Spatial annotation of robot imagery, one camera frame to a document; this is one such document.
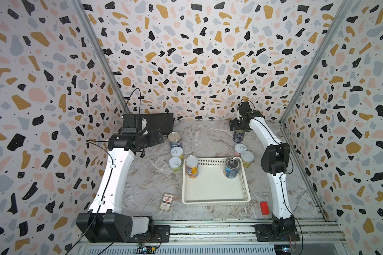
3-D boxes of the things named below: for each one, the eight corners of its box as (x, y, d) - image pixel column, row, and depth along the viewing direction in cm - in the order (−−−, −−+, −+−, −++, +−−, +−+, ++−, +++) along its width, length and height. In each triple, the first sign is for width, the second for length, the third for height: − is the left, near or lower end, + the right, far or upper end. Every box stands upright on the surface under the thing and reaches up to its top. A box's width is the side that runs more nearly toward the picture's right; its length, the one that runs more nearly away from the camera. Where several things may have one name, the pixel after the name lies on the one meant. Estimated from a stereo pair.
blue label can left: (169, 152, 106) (166, 141, 97) (171, 142, 112) (168, 131, 103) (181, 152, 106) (179, 141, 97) (182, 142, 112) (181, 131, 103)
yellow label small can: (171, 160, 102) (169, 155, 97) (172, 152, 106) (171, 146, 101) (183, 160, 102) (182, 155, 97) (183, 152, 106) (183, 146, 102)
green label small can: (169, 172, 97) (167, 167, 92) (171, 162, 101) (169, 156, 96) (181, 172, 97) (180, 167, 92) (182, 162, 101) (181, 157, 96)
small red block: (262, 214, 82) (263, 213, 80) (259, 203, 86) (261, 201, 83) (268, 214, 82) (270, 213, 80) (265, 203, 86) (267, 201, 83)
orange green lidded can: (240, 168, 98) (242, 162, 92) (238, 157, 103) (240, 150, 98) (252, 168, 98) (255, 162, 92) (249, 157, 103) (252, 150, 98)
